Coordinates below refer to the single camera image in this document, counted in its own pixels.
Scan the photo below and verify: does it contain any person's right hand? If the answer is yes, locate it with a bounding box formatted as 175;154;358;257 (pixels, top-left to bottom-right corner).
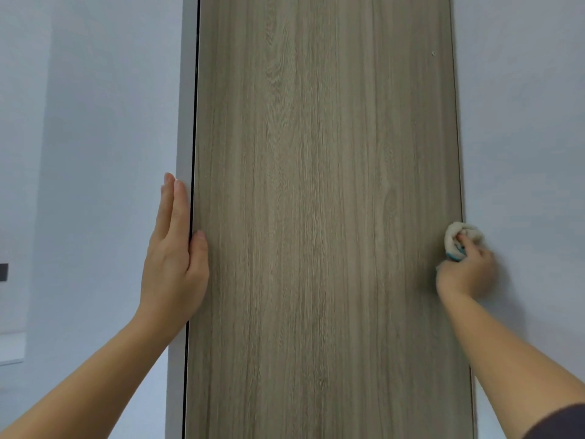
434;232;498;303

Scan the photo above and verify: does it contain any white low cabinet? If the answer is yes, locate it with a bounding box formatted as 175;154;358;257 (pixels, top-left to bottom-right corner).
0;332;27;366

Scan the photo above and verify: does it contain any person's left forearm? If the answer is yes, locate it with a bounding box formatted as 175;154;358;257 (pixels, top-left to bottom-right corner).
0;315;186;439

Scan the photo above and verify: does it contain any person's right forearm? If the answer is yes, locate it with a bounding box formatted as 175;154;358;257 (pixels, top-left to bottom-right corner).
441;292;585;439

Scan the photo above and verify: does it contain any person's left hand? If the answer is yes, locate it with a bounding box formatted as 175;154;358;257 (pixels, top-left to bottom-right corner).
135;172;210;341

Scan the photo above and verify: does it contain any beige cloth with teal edge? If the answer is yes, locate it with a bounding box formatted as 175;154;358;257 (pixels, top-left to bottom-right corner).
444;221;485;263

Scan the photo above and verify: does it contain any dark grey sweater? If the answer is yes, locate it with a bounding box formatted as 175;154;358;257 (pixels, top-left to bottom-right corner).
523;403;585;439

